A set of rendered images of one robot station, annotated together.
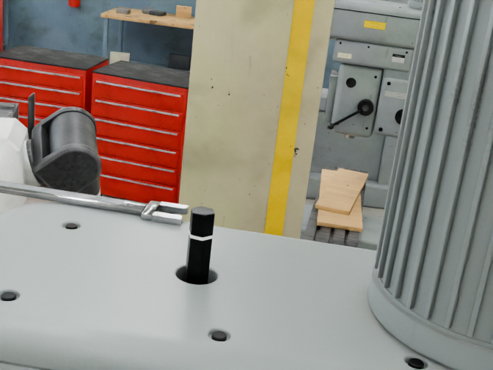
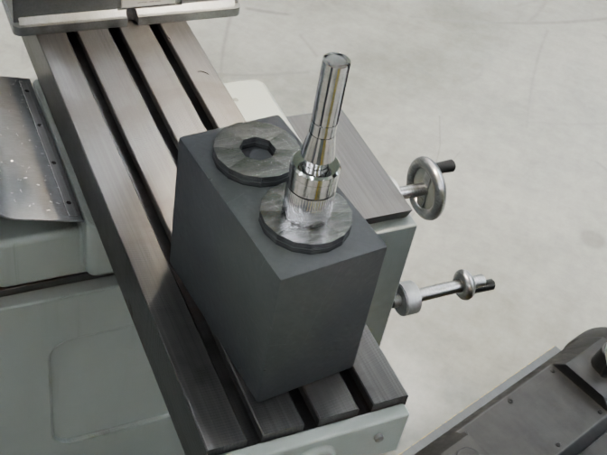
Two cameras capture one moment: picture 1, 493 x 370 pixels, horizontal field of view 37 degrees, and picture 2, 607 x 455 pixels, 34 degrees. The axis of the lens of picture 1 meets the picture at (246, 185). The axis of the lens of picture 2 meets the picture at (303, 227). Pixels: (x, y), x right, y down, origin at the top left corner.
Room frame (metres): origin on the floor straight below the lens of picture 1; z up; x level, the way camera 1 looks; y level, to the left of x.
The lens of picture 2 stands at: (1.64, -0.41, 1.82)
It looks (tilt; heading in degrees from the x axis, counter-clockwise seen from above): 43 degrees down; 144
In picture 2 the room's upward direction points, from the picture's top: 11 degrees clockwise
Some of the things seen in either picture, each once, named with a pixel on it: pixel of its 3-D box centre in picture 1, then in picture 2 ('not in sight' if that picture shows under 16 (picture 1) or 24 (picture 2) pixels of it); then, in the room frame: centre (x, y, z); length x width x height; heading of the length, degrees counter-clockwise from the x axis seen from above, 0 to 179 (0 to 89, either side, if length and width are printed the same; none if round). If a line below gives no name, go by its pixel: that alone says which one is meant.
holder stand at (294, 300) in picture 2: not in sight; (269, 250); (1.02, 0.00, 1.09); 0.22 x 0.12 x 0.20; 2
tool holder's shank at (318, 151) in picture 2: not in sight; (325, 113); (1.07, 0.00, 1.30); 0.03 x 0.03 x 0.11
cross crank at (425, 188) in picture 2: not in sight; (408, 191); (0.63, 0.53, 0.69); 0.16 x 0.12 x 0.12; 85
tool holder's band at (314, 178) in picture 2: not in sight; (315, 166); (1.07, 0.00, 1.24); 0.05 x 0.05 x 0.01
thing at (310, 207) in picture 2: not in sight; (310, 190); (1.07, 0.00, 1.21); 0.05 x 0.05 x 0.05
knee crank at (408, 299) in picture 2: not in sight; (444, 289); (0.77, 0.55, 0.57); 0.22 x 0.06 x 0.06; 85
